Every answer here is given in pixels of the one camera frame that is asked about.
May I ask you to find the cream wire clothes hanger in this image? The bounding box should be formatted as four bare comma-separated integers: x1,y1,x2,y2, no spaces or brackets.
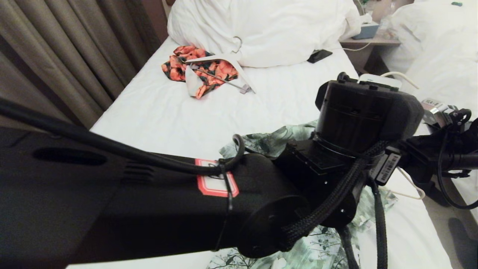
385,71,426,200

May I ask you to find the green floral short-sleeve shirt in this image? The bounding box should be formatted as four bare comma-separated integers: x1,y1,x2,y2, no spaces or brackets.
207,120,398,269

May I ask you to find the white wooden clothes hanger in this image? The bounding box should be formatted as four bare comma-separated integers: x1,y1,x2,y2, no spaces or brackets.
185,37,257,95

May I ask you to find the white bunched duvet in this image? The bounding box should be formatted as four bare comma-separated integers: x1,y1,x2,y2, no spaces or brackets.
379,0,478,120
167,0,362,69

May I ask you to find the wooden nightstand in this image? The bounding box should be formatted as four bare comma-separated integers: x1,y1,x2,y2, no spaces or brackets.
339,37,401,72

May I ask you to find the black smartphone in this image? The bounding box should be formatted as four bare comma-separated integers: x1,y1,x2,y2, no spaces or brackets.
307,50,333,64

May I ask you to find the blue tissue box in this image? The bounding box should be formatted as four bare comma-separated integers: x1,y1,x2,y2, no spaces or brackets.
351,14,379,41

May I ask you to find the orange floral garment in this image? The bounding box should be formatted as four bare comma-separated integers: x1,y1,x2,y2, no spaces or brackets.
161,46,239,100

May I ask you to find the brown wooden headboard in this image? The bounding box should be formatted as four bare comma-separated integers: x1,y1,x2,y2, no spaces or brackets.
161,0,180,19

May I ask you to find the brown pleated curtain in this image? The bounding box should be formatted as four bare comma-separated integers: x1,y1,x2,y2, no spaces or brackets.
0,0,167,131

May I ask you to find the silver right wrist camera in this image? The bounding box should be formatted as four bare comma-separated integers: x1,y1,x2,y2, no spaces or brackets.
421,98,458,128

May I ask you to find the braided black left arm cable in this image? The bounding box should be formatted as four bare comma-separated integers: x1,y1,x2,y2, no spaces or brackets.
280,141,391,269

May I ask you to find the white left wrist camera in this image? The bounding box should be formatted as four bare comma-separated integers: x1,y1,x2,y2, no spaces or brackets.
357,73,403,89

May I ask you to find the white charging cable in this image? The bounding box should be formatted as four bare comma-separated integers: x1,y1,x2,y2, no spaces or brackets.
325,43,372,53

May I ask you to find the smooth black left arm cable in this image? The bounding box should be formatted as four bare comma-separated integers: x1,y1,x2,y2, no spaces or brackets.
0,98,246,176

